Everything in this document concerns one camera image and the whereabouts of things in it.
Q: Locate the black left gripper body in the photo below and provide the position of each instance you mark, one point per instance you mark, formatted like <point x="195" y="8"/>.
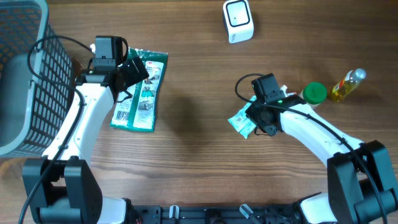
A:
<point x="132" y="76"/>

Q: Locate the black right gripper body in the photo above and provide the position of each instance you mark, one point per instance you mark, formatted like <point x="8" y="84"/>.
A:
<point x="267" y="127"/>

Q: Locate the mint green wet wipes pack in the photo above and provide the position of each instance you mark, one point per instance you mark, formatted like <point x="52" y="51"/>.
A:
<point x="241" y="123"/>

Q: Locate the green 3M gloves package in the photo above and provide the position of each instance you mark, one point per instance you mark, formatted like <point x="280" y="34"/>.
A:
<point x="136" y="107"/>

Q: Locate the green lid jar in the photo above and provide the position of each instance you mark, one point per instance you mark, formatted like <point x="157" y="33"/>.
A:
<point x="314" y="94"/>

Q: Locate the yellow oil bottle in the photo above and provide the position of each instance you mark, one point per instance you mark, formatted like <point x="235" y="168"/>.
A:
<point x="345" y="86"/>

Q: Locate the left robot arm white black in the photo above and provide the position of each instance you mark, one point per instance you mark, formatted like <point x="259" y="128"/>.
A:
<point x="60" y="186"/>

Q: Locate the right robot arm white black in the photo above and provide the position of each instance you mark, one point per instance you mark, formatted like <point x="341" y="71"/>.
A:
<point x="362" y="185"/>

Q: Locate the white barcode scanner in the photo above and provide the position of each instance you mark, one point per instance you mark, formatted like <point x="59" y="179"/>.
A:
<point x="238" y="20"/>

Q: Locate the grey plastic mesh basket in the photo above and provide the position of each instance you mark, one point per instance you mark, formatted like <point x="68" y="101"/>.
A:
<point x="35" y="69"/>

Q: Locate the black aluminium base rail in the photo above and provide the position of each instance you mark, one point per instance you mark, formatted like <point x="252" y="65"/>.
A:
<point x="277" y="213"/>

